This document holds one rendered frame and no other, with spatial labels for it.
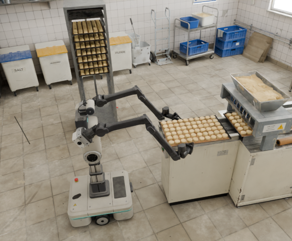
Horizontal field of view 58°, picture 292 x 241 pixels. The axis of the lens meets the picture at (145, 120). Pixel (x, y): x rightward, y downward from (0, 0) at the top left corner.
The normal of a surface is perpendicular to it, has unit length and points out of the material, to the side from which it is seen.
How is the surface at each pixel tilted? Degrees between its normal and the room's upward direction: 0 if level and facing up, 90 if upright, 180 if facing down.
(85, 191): 0
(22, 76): 91
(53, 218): 0
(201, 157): 90
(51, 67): 91
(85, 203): 0
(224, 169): 90
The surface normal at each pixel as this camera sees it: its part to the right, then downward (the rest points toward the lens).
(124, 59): 0.37, 0.56
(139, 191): -0.03, -0.82
